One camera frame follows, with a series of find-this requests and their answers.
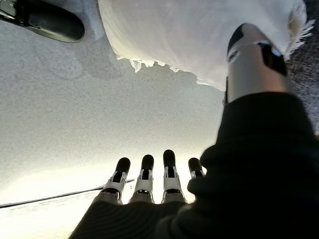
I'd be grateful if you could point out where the thin black cable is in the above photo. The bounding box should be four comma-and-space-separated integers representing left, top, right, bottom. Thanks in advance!
0, 178, 136, 209

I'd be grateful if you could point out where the black rounded object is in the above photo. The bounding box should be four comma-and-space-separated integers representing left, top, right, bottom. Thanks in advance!
0, 0, 85, 43

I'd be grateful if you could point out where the white fringed cloth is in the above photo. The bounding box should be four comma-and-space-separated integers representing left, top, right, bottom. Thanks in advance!
97, 0, 315, 92

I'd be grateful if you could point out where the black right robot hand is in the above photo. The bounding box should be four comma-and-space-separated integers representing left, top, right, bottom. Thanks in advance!
69, 23, 319, 239

